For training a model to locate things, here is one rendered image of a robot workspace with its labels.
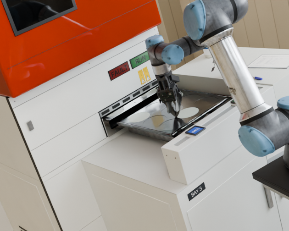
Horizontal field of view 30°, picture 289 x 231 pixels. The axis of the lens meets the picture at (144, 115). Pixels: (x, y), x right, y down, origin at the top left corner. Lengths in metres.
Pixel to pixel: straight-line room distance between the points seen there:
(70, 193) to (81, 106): 0.38
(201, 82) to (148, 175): 0.61
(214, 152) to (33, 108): 0.76
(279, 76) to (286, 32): 2.10
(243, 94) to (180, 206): 0.50
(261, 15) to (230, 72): 2.86
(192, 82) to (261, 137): 0.93
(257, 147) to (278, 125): 0.09
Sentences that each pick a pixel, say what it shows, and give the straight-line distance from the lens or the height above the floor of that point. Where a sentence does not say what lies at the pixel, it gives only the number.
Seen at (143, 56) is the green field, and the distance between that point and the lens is 2.55.
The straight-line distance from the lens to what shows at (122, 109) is 2.49.
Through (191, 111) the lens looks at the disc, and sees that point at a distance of 2.34.
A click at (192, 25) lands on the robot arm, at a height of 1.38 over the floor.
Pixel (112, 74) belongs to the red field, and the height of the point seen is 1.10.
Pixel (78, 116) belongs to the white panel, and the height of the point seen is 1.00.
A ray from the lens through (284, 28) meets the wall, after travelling 4.40.
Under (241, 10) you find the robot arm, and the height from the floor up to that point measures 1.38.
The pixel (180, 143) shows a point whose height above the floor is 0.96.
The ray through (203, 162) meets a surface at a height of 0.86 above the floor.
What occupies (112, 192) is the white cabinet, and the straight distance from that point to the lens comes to 2.33.
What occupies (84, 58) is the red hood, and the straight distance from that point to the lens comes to 2.31.
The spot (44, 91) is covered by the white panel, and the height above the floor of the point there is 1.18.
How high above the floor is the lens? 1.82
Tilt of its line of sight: 22 degrees down
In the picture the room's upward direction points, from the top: 17 degrees counter-clockwise
